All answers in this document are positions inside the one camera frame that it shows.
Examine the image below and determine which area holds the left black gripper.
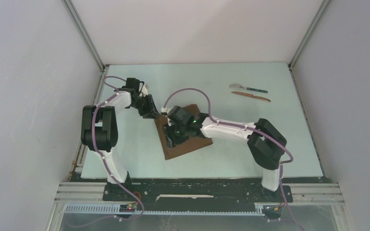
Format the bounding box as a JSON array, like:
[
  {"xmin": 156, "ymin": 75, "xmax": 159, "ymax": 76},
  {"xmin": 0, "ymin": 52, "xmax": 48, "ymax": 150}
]
[{"xmin": 130, "ymin": 94, "xmax": 160, "ymax": 120}]

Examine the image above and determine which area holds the brown cloth napkin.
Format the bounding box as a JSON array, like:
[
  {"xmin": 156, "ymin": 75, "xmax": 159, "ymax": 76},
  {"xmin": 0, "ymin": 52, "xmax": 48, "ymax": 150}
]
[{"xmin": 154, "ymin": 115, "xmax": 213, "ymax": 160}]

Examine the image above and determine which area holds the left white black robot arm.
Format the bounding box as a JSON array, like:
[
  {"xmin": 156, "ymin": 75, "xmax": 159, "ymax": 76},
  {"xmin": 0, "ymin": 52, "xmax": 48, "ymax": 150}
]
[{"xmin": 80, "ymin": 76, "xmax": 159, "ymax": 201}]

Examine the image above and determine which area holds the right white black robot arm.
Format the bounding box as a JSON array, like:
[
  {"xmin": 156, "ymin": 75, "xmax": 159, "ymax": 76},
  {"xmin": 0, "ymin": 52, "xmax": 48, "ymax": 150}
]
[{"xmin": 162, "ymin": 106, "xmax": 287, "ymax": 201}]

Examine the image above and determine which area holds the brown wooden knife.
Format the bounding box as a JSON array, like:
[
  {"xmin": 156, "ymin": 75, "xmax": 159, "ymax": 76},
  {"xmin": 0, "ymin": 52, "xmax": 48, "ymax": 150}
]
[{"xmin": 231, "ymin": 91, "xmax": 271, "ymax": 103}]

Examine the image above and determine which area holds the left aluminium corner post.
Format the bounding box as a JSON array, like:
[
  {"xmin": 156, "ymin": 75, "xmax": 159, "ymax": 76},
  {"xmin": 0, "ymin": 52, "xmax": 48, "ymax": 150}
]
[{"xmin": 61, "ymin": 0, "xmax": 106, "ymax": 71}]

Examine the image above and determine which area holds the aluminium corner post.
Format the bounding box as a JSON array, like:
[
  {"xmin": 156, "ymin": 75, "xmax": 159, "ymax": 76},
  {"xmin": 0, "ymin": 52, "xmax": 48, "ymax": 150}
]
[
  {"xmin": 61, "ymin": 0, "xmax": 106, "ymax": 71},
  {"xmin": 288, "ymin": 0, "xmax": 332, "ymax": 71}
]

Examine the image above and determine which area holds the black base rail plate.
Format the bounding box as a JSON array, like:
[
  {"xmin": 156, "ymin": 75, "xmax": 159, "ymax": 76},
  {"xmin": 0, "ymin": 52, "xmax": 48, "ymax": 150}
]
[{"xmin": 103, "ymin": 178, "xmax": 293, "ymax": 212}]

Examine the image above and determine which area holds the grey cable duct strip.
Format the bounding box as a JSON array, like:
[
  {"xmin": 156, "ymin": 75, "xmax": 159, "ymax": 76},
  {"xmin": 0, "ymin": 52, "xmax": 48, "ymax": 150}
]
[{"xmin": 64, "ymin": 203, "xmax": 264, "ymax": 216}]

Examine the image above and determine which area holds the aluminium frame profile front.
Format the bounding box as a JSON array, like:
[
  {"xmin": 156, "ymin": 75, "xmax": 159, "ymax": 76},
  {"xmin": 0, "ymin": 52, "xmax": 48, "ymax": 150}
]
[{"xmin": 45, "ymin": 182, "xmax": 106, "ymax": 231}]

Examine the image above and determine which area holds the right aluminium corner post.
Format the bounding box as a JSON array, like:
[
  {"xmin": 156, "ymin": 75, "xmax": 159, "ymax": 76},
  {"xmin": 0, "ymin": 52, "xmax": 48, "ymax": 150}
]
[{"xmin": 288, "ymin": 0, "xmax": 332, "ymax": 71}]

